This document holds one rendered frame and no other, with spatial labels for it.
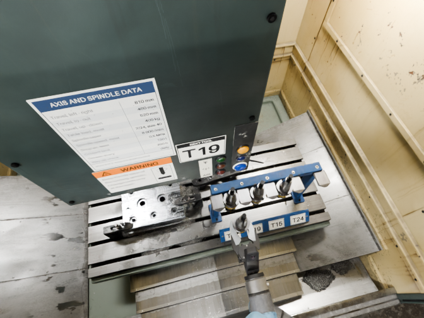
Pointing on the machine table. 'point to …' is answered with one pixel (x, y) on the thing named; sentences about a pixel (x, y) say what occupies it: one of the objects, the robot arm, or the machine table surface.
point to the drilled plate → (157, 194)
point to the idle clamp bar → (212, 179)
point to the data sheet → (110, 123)
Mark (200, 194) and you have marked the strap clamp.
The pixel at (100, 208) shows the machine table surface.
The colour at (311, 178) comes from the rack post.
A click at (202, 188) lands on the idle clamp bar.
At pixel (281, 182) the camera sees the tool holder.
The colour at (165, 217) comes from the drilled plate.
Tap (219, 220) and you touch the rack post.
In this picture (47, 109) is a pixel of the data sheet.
